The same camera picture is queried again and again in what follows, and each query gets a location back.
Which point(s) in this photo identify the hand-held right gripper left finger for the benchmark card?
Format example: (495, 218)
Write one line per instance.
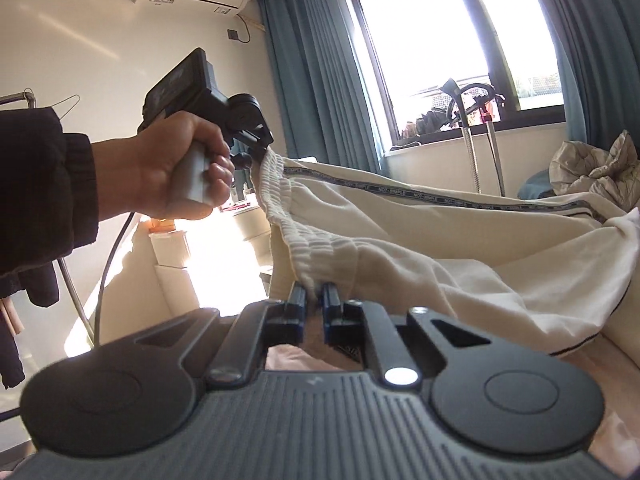
(298, 310)

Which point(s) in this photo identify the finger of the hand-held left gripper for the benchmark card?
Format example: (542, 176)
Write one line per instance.
(247, 158)

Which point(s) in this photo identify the teal curtain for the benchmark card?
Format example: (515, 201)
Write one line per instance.
(320, 75)
(595, 50)

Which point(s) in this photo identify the blue pillow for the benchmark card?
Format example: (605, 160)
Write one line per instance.
(535, 185)

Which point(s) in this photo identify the pastel bed sheet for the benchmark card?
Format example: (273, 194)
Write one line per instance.
(617, 390)

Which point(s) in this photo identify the dark hanging clothes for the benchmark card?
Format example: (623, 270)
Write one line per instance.
(20, 300)

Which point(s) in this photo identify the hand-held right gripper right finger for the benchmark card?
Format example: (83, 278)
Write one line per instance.
(330, 310)

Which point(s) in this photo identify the person's left hand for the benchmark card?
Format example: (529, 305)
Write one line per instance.
(145, 170)

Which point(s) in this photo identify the metal clothes rack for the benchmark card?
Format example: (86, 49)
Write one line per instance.
(17, 97)

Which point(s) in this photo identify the crumpled beige quilt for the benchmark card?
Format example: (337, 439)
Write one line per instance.
(595, 170)

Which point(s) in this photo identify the window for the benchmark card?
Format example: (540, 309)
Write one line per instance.
(435, 35)

